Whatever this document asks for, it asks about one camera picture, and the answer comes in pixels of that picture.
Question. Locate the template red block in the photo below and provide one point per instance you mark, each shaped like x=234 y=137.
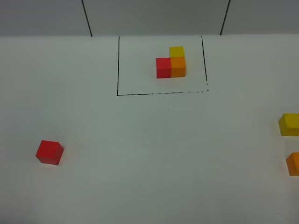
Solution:
x=163 y=67

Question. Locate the template orange block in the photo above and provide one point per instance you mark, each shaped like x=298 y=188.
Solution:
x=178 y=67

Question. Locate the template yellow block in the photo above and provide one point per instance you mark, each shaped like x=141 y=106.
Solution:
x=177 y=51

